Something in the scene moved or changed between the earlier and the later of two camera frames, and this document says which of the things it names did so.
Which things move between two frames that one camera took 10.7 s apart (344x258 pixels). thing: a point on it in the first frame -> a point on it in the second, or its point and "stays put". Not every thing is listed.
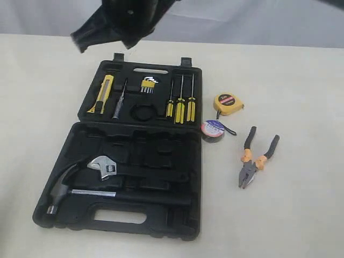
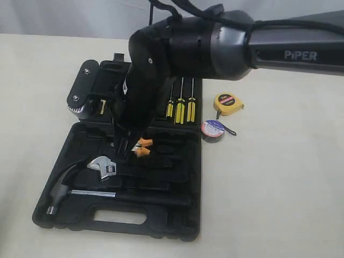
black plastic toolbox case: x=133 y=164 stays put
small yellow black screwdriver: x=170 y=106 stays put
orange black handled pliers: x=249 y=167 -> x=140 y=148
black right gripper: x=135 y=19 -> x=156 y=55
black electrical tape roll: x=212 y=128 stays put
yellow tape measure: x=227 y=104 stays put
